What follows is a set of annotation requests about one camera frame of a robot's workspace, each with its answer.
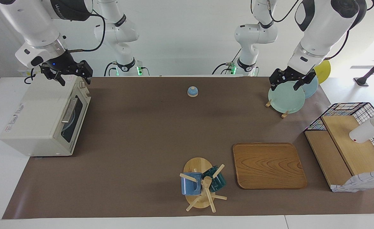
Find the glass oven door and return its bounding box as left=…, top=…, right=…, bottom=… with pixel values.
left=61, top=94, right=91, bottom=151

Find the light blue ceramic plate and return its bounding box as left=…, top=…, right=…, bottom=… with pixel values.
left=298, top=75, right=319, bottom=98
left=63, top=110, right=79, bottom=134

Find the beige toaster oven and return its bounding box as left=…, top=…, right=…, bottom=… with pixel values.
left=0, top=73, right=92, bottom=157

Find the pale green ceramic plate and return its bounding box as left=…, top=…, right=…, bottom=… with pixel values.
left=268, top=81, right=306, bottom=114

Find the yellow ceramic plate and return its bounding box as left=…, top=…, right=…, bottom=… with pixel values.
left=313, top=60, right=331, bottom=84

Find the wooden plate rack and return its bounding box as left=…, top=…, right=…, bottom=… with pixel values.
left=265, top=99, right=291, bottom=119

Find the white power strip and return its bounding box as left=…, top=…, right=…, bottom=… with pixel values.
left=18, top=66, right=43, bottom=77

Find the black angled stand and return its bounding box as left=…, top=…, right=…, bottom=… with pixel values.
left=354, top=51, right=374, bottom=87

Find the rectangular wooden tray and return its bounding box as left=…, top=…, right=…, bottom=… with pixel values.
left=232, top=142, right=308, bottom=190

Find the white cup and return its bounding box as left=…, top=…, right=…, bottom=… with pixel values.
left=349, top=108, right=374, bottom=143

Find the brown table mat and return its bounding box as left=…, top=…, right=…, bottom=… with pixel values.
left=2, top=76, right=374, bottom=219

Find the stepped wooden shelf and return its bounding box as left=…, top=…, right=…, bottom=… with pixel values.
left=305, top=115, right=374, bottom=191

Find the wooden mug tree stand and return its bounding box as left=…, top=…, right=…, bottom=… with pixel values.
left=180, top=157, right=227, bottom=213

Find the dark green mug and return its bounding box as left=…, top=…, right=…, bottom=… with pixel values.
left=202, top=165, right=227, bottom=192

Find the blue mug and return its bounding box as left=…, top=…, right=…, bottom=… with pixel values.
left=181, top=172, right=203, bottom=196

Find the black base cable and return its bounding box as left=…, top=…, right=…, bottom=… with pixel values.
left=212, top=48, right=242, bottom=75
left=104, top=62, right=117, bottom=77

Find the black coiled cable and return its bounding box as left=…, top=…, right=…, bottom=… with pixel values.
left=24, top=67, right=36, bottom=85

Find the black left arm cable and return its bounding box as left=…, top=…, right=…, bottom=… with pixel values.
left=251, top=0, right=374, bottom=61

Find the black wire basket white liner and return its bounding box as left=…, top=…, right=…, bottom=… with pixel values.
left=304, top=102, right=374, bottom=193

